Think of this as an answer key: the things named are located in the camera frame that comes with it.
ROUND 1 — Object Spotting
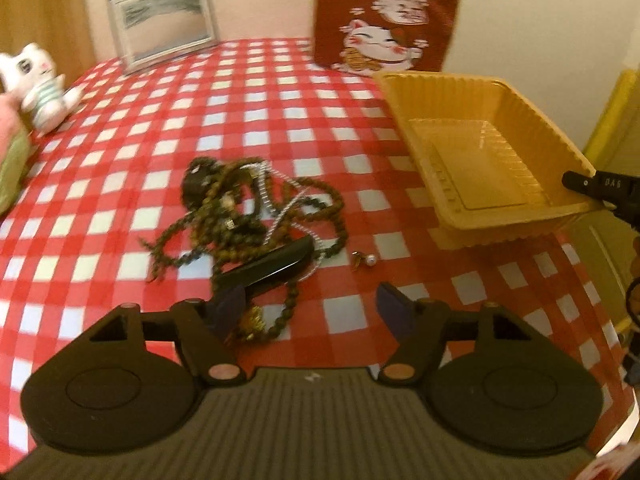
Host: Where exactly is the green pink plush toy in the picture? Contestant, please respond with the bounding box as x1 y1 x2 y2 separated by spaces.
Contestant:
0 92 32 214

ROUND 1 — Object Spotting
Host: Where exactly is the red lucky cat cloth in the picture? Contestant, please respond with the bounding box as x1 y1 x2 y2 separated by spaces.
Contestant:
311 0 459 77

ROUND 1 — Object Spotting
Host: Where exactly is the black bangle bracelet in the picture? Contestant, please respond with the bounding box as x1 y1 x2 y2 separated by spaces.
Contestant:
180 161 222 208

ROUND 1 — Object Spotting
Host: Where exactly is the silver framed sand picture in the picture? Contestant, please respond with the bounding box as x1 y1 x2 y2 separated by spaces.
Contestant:
107 0 219 75

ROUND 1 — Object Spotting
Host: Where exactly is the white pearl necklace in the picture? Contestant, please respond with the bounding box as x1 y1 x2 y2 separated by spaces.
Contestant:
247 160 327 281

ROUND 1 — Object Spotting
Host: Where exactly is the red white checkered tablecloth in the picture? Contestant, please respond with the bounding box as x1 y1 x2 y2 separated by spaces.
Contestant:
1 39 634 468

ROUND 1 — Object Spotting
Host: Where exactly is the pearl drop earring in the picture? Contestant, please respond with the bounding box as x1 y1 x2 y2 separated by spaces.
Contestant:
352 250 378 269

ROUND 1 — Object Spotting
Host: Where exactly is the white plush cat toy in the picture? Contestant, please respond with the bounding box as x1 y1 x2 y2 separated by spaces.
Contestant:
1 42 82 136

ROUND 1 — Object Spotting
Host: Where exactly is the brown wooden bead necklace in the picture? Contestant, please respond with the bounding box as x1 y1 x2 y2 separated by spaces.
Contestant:
141 155 350 344

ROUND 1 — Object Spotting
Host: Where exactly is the yellow plastic tray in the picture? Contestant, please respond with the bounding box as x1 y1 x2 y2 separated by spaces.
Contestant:
374 72 601 248

